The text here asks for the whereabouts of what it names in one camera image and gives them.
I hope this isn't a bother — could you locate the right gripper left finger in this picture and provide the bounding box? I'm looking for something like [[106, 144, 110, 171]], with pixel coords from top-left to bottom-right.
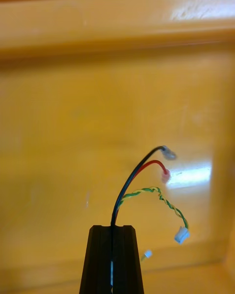
[[79, 224, 113, 294]]

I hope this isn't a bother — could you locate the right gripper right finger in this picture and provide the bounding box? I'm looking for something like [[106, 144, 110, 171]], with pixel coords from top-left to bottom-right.
[[111, 224, 145, 294]]

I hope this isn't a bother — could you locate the green-yellow twisted wire harness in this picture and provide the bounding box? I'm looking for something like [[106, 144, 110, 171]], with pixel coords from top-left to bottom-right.
[[117, 187, 191, 263]]

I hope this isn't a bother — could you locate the black and red wire harness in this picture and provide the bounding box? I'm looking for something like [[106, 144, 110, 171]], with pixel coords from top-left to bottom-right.
[[110, 146, 177, 227]]

